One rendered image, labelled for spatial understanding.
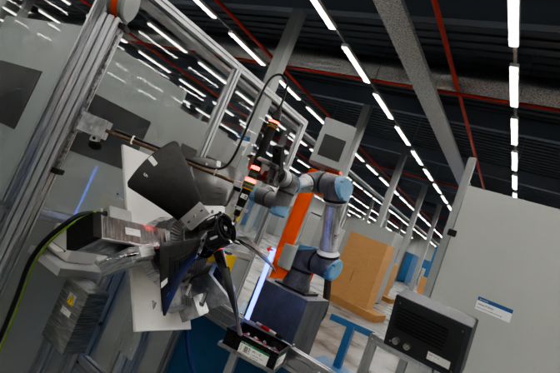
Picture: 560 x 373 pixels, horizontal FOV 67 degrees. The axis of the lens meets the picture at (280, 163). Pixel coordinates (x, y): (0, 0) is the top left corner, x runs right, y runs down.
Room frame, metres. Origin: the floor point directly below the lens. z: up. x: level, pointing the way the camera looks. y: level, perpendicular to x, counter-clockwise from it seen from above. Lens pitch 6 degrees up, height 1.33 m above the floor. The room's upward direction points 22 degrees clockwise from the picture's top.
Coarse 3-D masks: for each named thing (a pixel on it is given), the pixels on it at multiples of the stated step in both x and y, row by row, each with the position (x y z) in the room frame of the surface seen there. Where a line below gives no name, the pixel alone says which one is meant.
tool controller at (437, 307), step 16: (400, 304) 1.50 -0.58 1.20; (416, 304) 1.47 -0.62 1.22; (432, 304) 1.49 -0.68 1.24; (400, 320) 1.51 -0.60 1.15; (416, 320) 1.47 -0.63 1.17; (432, 320) 1.44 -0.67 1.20; (448, 320) 1.41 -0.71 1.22; (464, 320) 1.41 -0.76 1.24; (400, 336) 1.51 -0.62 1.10; (416, 336) 1.47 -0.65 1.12; (432, 336) 1.44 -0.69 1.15; (448, 336) 1.41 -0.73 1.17; (464, 336) 1.38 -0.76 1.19; (416, 352) 1.48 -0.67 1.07; (432, 352) 1.44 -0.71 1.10; (448, 352) 1.41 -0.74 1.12; (464, 352) 1.39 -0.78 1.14; (432, 368) 1.45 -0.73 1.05; (448, 368) 1.42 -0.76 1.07
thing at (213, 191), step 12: (192, 168) 1.66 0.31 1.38; (228, 168) 1.73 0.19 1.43; (204, 180) 1.65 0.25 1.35; (216, 180) 1.66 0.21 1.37; (240, 180) 1.72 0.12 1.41; (204, 192) 1.61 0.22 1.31; (216, 192) 1.62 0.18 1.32; (228, 192) 1.64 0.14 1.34; (204, 204) 1.59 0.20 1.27; (216, 204) 1.59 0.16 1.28
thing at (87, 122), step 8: (88, 112) 1.60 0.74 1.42; (80, 120) 1.56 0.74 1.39; (88, 120) 1.56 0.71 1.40; (96, 120) 1.56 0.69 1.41; (104, 120) 1.56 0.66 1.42; (80, 128) 1.56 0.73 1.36; (88, 128) 1.56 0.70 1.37; (96, 128) 1.56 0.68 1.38; (104, 128) 1.57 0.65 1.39; (96, 136) 1.56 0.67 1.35; (104, 136) 1.60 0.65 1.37
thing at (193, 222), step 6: (198, 204) 1.47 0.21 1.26; (192, 210) 1.47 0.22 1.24; (198, 210) 1.47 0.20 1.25; (204, 210) 1.48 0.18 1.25; (186, 216) 1.46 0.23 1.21; (192, 216) 1.47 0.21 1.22; (198, 216) 1.48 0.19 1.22; (204, 216) 1.49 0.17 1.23; (186, 222) 1.47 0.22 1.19; (192, 222) 1.48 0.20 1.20; (198, 222) 1.49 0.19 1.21; (192, 228) 1.48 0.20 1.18
